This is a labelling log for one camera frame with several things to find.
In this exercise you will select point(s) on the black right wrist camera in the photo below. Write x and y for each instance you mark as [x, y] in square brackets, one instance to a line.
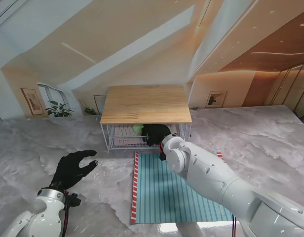
[163, 156]

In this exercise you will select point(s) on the framed beige abstract picture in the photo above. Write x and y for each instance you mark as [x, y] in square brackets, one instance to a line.
[32, 101]

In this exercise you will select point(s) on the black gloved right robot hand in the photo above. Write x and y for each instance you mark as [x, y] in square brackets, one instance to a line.
[155, 133]

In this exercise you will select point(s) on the black green computer mouse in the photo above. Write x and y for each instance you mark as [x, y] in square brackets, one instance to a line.
[137, 128]

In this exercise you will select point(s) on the teal striped mouse pad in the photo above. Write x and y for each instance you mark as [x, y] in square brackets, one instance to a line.
[154, 192]

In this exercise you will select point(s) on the framed dark abstract picture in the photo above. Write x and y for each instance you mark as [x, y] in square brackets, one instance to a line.
[216, 99]

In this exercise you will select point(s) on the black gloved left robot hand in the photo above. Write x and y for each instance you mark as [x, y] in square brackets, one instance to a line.
[68, 170]

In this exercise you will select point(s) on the small green plant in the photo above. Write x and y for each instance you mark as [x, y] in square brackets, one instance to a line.
[89, 110]

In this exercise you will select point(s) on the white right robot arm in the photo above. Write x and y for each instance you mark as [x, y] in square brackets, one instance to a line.
[211, 177]

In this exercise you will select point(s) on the white panel brown frame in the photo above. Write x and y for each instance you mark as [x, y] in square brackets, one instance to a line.
[99, 103]

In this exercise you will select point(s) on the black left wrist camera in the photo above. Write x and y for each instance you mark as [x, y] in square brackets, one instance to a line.
[74, 201]

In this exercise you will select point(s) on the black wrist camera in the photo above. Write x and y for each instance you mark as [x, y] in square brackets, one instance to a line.
[74, 201]
[163, 156]

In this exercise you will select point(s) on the large leafy green plant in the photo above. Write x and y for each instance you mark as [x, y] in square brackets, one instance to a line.
[59, 108]

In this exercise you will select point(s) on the pink white keyboard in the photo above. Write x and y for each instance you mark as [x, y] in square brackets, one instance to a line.
[125, 130]

